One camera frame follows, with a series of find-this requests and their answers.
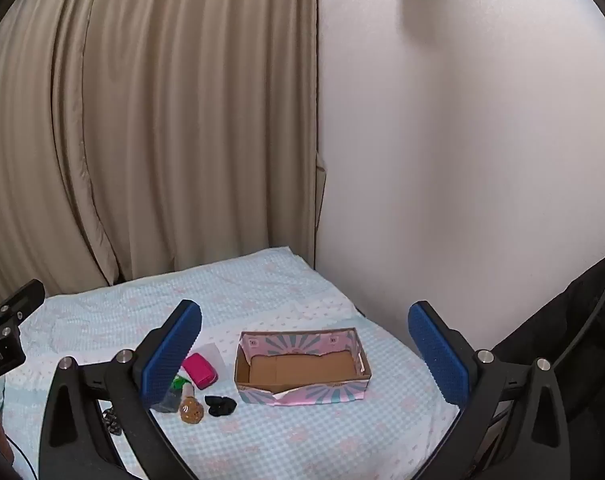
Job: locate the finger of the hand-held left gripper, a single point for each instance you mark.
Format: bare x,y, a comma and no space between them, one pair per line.
17,302

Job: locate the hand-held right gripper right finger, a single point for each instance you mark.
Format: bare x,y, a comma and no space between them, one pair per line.
440,355

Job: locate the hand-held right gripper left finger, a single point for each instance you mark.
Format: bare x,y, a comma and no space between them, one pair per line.
170,355

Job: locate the green soft toy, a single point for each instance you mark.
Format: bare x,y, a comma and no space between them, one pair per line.
181,382

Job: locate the pink soft pouch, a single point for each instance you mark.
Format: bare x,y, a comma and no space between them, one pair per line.
200,367

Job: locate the amber squishy toy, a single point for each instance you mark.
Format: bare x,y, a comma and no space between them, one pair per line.
191,410

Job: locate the black sock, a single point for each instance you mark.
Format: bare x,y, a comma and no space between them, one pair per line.
220,405

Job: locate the black white spotted scrunchie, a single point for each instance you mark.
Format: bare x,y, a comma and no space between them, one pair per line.
113,420

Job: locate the printed cardboard box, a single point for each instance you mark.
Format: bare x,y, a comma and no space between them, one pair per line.
292,367

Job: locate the grey cloth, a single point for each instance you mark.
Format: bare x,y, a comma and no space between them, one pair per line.
210,351

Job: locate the light blue patterned bed sheet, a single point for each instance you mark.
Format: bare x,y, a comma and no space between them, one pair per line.
292,435

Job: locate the beige curtain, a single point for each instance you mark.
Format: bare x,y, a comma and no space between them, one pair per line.
157,110

